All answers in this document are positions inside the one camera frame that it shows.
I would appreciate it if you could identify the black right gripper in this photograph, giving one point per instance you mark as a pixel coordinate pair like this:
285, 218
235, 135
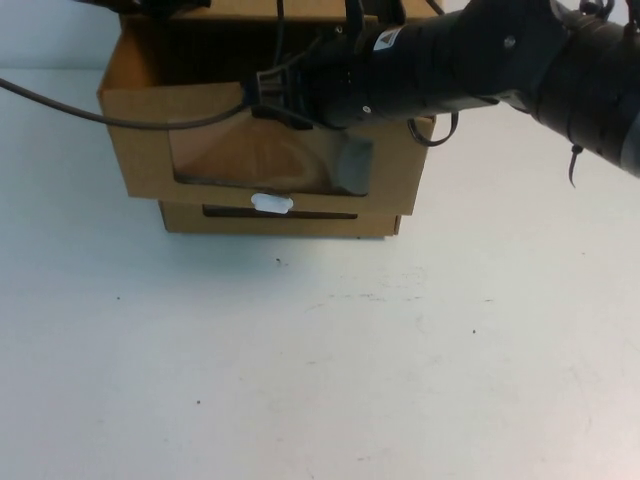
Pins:
340, 85

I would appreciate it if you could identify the brown cardboard shoe box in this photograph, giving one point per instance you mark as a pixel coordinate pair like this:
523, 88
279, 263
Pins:
145, 165

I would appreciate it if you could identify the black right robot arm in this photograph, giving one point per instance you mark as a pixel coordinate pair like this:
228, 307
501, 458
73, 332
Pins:
475, 55

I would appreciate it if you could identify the white plastic latch knob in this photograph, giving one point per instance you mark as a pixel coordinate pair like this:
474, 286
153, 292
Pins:
271, 203

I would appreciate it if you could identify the black zip tie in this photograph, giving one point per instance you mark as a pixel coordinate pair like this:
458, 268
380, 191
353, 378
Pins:
573, 165

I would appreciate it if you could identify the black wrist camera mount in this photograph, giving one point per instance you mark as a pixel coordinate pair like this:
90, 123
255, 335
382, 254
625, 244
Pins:
277, 92

